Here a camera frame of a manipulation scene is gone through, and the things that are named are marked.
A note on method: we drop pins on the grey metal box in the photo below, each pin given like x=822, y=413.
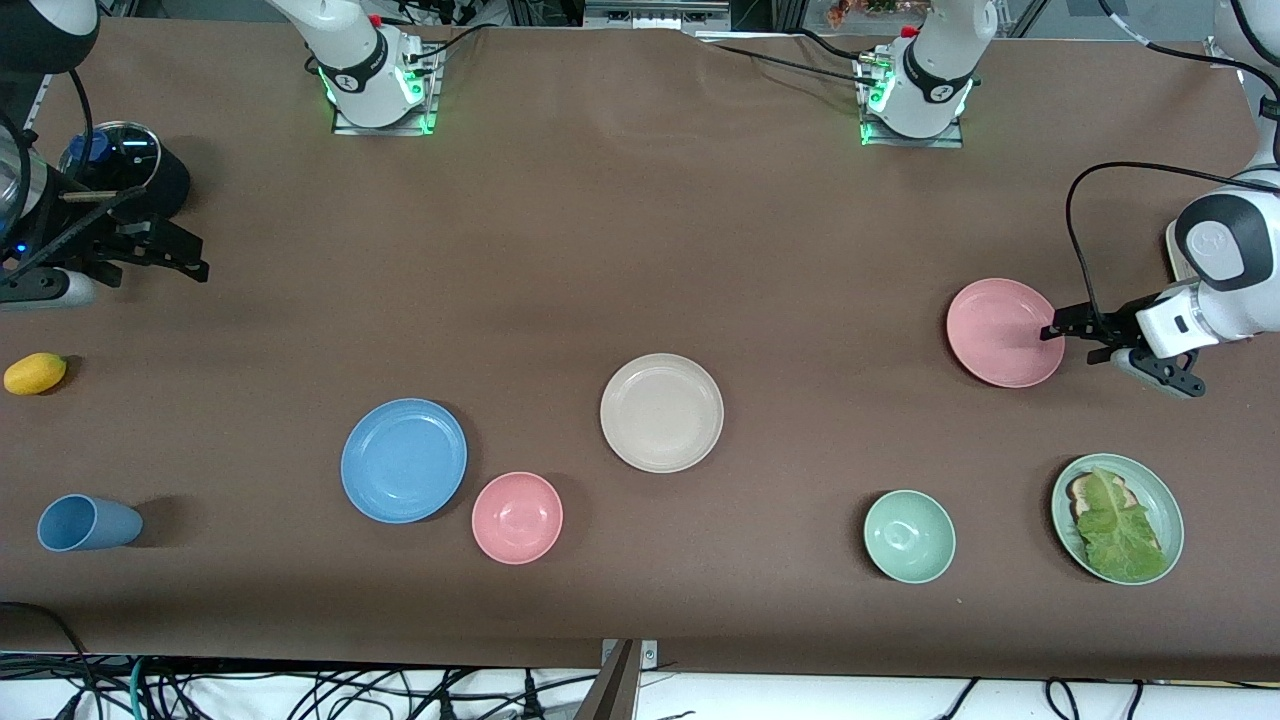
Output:
x=655, y=14

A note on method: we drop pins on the small green bowl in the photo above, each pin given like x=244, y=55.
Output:
x=909, y=536

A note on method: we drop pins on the brown table cover sheet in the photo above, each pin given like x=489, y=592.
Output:
x=700, y=250

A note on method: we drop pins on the beige plate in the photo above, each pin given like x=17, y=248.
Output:
x=661, y=412

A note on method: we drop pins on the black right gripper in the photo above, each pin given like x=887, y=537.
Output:
x=92, y=246

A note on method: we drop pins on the toasted bread slice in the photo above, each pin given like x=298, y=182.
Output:
x=1078, y=490

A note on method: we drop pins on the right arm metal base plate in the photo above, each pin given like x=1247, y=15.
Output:
x=345, y=126

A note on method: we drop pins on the beige rounded object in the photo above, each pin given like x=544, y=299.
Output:
x=1176, y=255

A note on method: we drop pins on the green lettuce leaf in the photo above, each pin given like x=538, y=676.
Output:
x=1120, y=530

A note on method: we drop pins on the blue plate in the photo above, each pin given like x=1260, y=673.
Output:
x=403, y=460

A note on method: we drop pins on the metal table bracket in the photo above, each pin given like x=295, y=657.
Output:
x=650, y=653

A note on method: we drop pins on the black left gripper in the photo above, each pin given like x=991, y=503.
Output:
x=1108, y=327

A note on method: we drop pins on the yellow lemon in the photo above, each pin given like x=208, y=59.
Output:
x=34, y=374

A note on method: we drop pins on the green plate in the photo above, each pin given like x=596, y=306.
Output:
x=1165, y=510

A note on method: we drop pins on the dark metal bar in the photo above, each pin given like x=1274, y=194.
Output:
x=612, y=690

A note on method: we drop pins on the pink plate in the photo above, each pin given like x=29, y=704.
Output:
x=1000, y=332

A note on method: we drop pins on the small pink bowl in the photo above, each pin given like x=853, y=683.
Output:
x=517, y=518

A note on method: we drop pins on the blue cup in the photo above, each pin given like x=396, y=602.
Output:
x=88, y=523

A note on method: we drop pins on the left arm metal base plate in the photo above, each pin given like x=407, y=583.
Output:
x=950, y=141

